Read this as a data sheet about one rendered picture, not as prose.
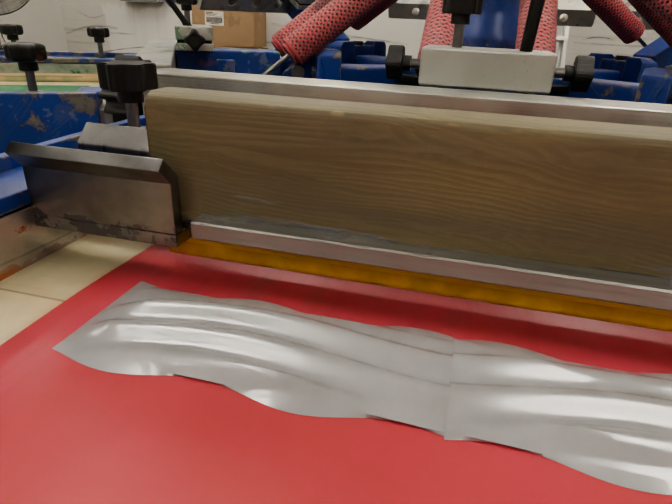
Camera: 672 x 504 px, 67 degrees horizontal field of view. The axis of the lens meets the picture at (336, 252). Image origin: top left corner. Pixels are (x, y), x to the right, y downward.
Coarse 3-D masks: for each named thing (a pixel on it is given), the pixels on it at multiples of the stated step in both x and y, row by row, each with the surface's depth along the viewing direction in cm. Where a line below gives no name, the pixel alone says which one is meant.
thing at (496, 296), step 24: (264, 264) 30; (288, 264) 30; (312, 264) 30; (336, 264) 29; (408, 288) 29; (432, 288) 28; (456, 288) 28; (480, 288) 27; (552, 312) 27; (576, 312) 27; (600, 312) 26; (624, 312) 26; (648, 312) 26
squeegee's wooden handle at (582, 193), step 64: (192, 128) 27; (256, 128) 26; (320, 128) 25; (384, 128) 24; (448, 128) 24; (512, 128) 23; (576, 128) 23; (640, 128) 23; (192, 192) 29; (256, 192) 27; (320, 192) 27; (384, 192) 26; (448, 192) 25; (512, 192) 24; (576, 192) 23; (640, 192) 23; (512, 256) 25; (576, 256) 24; (640, 256) 24
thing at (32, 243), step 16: (0, 224) 29; (16, 224) 30; (32, 224) 31; (0, 240) 29; (16, 240) 30; (32, 240) 31; (48, 240) 32; (64, 240) 33; (0, 256) 29; (16, 256) 30; (32, 256) 31; (0, 272) 29; (16, 272) 30
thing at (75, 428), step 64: (192, 256) 33; (64, 320) 26; (384, 320) 27; (448, 320) 27; (0, 384) 21; (64, 384) 21; (128, 384) 22; (192, 384) 22; (0, 448) 18; (64, 448) 18; (128, 448) 18; (192, 448) 19; (256, 448) 19; (320, 448) 19; (384, 448) 19
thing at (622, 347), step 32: (480, 320) 27; (512, 320) 27; (544, 320) 28; (576, 320) 28; (544, 352) 25; (576, 352) 25; (608, 352) 25; (640, 352) 25; (448, 448) 19; (480, 448) 19; (512, 448) 19; (448, 480) 18; (480, 480) 18; (512, 480) 18; (544, 480) 18; (576, 480) 18
